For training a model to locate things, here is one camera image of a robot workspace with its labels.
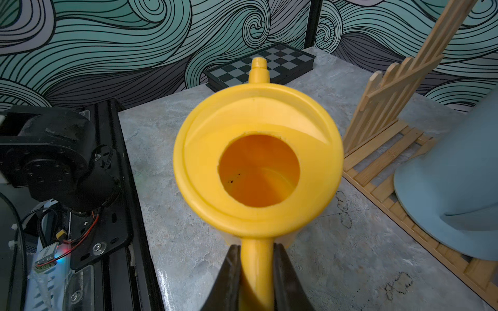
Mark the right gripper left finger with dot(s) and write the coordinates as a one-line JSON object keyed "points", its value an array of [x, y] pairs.
{"points": [[224, 294]]}

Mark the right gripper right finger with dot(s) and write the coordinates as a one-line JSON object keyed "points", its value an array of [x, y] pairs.
{"points": [[288, 291]]}

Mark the small yellow watering can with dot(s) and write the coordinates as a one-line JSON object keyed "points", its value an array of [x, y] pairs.
{"points": [[258, 161]]}

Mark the wooden slatted two-tier shelf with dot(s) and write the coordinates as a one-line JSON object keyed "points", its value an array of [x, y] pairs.
{"points": [[376, 137]]}

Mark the large pale blue watering can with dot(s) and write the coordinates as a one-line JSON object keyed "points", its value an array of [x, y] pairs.
{"points": [[451, 191]]}

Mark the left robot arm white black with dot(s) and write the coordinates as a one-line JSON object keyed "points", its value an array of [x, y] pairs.
{"points": [[51, 151]]}

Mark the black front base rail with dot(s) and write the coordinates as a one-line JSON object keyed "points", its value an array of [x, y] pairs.
{"points": [[117, 250]]}

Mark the white perforated cable duct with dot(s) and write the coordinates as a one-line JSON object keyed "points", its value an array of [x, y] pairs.
{"points": [[45, 290]]}

